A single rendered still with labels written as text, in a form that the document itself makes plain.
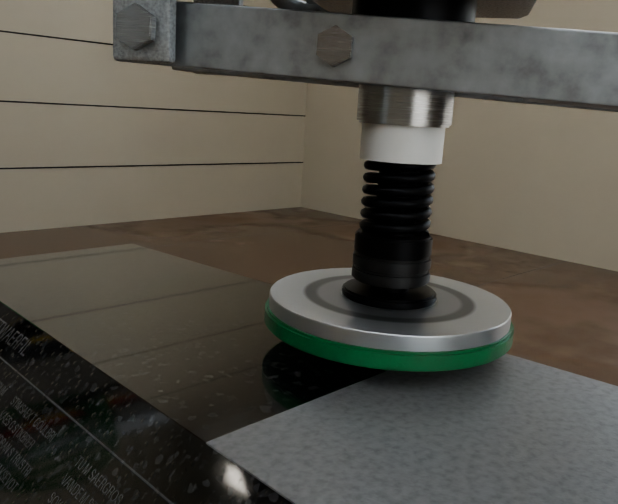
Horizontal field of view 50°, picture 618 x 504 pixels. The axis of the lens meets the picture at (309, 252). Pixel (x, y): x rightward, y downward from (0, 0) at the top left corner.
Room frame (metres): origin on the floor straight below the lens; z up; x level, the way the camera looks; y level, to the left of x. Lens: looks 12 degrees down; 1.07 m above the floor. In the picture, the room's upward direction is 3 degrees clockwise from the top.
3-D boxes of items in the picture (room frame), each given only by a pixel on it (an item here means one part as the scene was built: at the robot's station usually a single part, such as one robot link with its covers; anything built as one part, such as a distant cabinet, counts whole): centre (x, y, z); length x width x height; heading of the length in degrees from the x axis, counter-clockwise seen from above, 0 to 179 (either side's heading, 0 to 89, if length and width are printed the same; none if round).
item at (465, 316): (0.58, -0.07, 0.91); 0.21 x 0.21 x 0.01
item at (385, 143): (0.58, -0.07, 1.05); 0.07 x 0.07 x 0.04
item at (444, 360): (0.58, -0.07, 0.90); 0.22 x 0.22 x 0.04
